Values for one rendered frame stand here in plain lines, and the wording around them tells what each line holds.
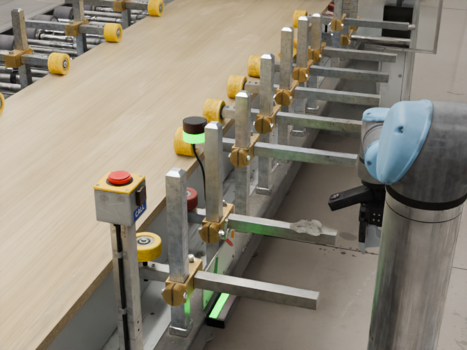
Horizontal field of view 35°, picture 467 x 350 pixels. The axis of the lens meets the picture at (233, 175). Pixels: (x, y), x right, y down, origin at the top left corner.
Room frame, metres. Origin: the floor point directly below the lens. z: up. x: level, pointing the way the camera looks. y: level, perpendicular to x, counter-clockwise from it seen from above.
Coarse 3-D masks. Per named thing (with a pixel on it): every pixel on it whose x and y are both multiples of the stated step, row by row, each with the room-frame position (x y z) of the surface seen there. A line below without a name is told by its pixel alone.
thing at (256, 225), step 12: (192, 216) 1.69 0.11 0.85; (204, 216) 1.68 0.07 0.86; (228, 216) 1.67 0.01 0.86; (240, 216) 1.67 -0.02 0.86; (240, 228) 1.65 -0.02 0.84; (252, 228) 1.64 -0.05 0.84; (264, 228) 1.63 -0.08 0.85; (276, 228) 1.62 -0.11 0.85; (288, 228) 1.61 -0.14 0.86; (324, 228) 1.61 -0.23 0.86; (312, 240) 1.59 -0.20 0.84; (324, 240) 1.59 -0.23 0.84; (336, 240) 1.60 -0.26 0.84
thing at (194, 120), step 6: (186, 120) 1.66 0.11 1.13; (192, 120) 1.66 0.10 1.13; (198, 120) 1.66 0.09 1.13; (204, 120) 1.66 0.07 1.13; (192, 144) 1.66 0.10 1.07; (204, 150) 1.63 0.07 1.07; (204, 174) 1.65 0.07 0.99; (204, 180) 1.65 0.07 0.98; (204, 186) 1.65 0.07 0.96; (204, 192) 1.65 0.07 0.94; (204, 198) 1.65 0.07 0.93
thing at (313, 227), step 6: (300, 222) 1.62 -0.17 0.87; (306, 222) 1.61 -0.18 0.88; (312, 222) 1.63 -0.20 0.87; (318, 222) 1.62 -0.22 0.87; (294, 228) 1.60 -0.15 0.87; (300, 228) 1.59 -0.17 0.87; (306, 228) 1.60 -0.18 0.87; (312, 228) 1.59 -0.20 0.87; (318, 228) 1.59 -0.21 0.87; (312, 234) 1.58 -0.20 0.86; (318, 234) 1.58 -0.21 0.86
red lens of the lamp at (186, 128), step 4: (184, 124) 1.64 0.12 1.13; (188, 124) 1.63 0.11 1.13; (200, 124) 1.63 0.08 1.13; (204, 124) 1.64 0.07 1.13; (184, 128) 1.64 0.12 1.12; (188, 128) 1.63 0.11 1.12; (192, 128) 1.63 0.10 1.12; (196, 128) 1.63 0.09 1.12; (200, 128) 1.63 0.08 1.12; (188, 132) 1.63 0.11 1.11; (192, 132) 1.63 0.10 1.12; (196, 132) 1.63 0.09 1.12; (200, 132) 1.63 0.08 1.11
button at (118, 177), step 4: (112, 172) 1.17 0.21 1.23; (116, 172) 1.17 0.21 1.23; (120, 172) 1.17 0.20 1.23; (124, 172) 1.17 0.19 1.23; (128, 172) 1.17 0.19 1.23; (108, 176) 1.16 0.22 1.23; (112, 176) 1.15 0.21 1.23; (116, 176) 1.15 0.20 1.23; (120, 176) 1.15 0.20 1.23; (124, 176) 1.15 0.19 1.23; (128, 176) 1.15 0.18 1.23; (108, 180) 1.15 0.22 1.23; (112, 180) 1.14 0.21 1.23; (116, 180) 1.14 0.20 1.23; (120, 180) 1.14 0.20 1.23; (124, 180) 1.14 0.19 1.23; (128, 180) 1.15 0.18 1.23; (116, 184) 1.14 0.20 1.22; (120, 184) 1.14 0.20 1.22
